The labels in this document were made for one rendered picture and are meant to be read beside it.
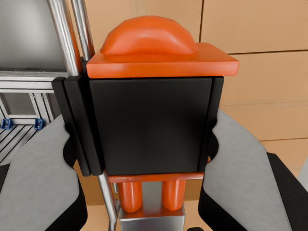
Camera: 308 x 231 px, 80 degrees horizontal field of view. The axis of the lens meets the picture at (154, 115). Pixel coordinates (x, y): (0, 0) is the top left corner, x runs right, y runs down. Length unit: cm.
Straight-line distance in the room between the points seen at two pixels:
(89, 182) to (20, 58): 108
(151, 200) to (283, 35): 70
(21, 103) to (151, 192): 115
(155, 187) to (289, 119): 84
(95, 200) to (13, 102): 97
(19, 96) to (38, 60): 26
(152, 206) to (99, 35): 56
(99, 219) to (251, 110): 68
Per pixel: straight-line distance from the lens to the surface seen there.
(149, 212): 19
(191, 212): 48
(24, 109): 131
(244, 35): 73
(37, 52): 137
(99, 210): 46
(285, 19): 78
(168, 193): 18
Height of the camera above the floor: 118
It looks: 58 degrees down
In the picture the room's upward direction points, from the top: 174 degrees clockwise
